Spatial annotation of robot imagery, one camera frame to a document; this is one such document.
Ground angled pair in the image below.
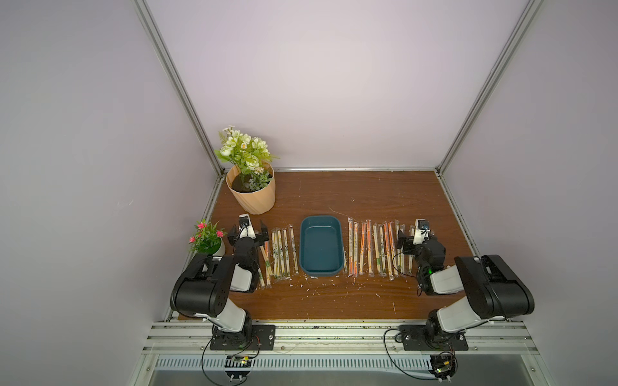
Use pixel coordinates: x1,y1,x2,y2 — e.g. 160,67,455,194
259,245,274,288

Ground chopstick pair box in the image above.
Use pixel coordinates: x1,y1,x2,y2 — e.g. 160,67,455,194
388,221,398,278

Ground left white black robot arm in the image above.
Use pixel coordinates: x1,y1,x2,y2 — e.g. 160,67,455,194
170,215,269,342

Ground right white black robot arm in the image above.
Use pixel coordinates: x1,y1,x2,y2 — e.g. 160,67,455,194
397,231,535,342

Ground teal plastic storage box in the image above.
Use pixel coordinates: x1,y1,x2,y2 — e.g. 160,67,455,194
299,216,344,278

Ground small white pot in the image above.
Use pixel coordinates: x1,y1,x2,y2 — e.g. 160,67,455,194
212,239,225,257

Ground pink flowered small plant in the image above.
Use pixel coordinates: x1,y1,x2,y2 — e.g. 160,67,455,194
189,219,226,254

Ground large beige ribbed flower pot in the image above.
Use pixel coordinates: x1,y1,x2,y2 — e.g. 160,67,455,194
225,162,276,215

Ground white green artificial flowers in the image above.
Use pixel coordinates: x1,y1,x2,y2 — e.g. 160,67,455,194
216,126,275,193

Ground right small circuit board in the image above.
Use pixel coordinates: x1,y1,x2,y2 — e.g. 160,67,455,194
430,352,458,382

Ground small circuit board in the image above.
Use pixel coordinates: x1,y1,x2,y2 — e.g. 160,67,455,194
430,352,458,382
224,355,254,384

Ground left small circuit board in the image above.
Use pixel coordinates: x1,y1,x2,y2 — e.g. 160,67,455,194
224,355,254,384

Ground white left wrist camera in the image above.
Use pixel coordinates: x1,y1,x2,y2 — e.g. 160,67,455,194
238,214,256,239

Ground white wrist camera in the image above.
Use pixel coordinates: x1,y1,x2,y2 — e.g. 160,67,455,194
413,219,431,244
238,214,256,239

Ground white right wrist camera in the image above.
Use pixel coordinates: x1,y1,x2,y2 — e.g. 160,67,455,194
413,219,431,244

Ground right black base cable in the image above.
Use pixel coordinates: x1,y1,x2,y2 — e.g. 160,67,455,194
382,329,438,382

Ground black base cable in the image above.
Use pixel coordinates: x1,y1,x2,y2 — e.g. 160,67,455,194
382,329,438,382
200,332,262,386

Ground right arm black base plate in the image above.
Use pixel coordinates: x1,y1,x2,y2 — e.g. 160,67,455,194
399,325,469,352

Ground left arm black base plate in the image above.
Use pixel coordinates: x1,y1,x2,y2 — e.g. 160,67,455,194
209,325,276,352

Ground left black base cable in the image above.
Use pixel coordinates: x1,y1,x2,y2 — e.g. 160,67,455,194
200,332,262,386

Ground aluminium front rail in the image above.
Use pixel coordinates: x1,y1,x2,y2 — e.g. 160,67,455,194
142,320,539,357

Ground white slotted cable duct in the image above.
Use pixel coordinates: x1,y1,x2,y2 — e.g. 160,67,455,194
154,355,431,372

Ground aluminium corner frame post left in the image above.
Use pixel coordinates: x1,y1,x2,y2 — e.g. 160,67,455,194
132,0,225,178

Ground aluminium corner frame post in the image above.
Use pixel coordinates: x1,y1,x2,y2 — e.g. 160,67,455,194
132,0,225,178
435,0,545,178

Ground aluminium corner frame post right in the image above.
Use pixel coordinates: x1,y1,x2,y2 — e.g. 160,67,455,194
435,0,545,178

